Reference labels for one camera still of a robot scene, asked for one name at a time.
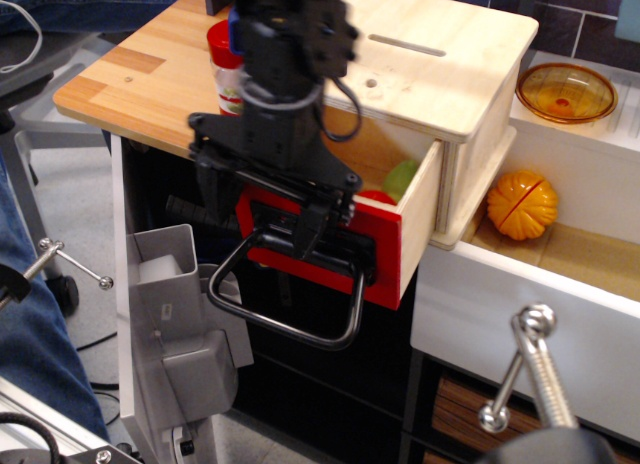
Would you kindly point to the small silver clamp handle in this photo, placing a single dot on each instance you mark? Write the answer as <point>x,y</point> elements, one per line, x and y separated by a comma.
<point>16,286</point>

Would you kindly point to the blue bar clamp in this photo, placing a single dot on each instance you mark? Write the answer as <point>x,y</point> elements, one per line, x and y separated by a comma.
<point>235,32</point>

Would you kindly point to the green toy fruit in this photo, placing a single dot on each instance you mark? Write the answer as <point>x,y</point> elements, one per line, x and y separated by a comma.
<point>399,178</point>

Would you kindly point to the red lid spice jar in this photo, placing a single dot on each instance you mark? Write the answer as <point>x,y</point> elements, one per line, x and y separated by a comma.
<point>226,67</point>

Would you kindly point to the black metal drawer handle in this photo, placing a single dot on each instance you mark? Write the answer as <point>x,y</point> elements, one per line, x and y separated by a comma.
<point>316,299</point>

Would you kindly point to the aluminium frame rail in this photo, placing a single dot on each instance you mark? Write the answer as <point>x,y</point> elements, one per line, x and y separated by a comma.
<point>32,432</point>

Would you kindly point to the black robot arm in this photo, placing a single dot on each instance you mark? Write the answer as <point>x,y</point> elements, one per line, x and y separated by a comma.
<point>290,49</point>

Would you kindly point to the silver metal clamp screw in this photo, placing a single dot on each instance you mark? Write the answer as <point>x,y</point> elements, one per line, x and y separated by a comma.
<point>531,328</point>

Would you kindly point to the white toy sink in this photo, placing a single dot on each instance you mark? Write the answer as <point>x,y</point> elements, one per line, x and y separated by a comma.
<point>585,267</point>

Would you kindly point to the grey metal bracket mount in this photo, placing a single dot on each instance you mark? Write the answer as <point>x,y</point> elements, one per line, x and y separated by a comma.
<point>179,355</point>

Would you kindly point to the orange toy pumpkin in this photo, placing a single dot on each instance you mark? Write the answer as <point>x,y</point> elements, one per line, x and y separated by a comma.
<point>522,205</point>

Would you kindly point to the amber plastic bowl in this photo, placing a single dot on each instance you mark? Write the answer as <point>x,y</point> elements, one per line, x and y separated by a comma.
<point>566,93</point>

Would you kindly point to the blue jeans leg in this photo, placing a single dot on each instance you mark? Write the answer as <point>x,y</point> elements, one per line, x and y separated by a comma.
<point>37,354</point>

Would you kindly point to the red front wooden drawer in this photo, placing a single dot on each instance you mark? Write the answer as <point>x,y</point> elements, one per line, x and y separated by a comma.
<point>401,232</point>

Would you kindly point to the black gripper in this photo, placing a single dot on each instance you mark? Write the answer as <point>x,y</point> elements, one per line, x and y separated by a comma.
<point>285,156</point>

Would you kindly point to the red toy fruit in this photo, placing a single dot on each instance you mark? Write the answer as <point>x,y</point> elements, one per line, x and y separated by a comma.
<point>376,196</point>

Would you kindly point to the light wooden box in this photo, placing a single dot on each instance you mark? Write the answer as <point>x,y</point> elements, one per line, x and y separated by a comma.
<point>434,81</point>

